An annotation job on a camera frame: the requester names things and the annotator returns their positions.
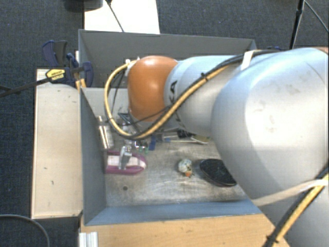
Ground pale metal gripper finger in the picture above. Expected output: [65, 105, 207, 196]
[118, 150, 127, 170]
[124, 145, 133, 165]

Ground purple checked cloth pouch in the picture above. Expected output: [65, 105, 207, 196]
[104, 150, 148, 175]

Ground grey metal bin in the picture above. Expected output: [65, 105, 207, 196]
[78, 29, 263, 226]

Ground cream and orange toy ball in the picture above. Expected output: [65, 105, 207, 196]
[177, 158, 194, 178]

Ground pale wood flat board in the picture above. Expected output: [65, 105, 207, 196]
[30, 68, 84, 220]

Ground black round disc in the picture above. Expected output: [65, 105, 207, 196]
[199, 158, 237, 188]

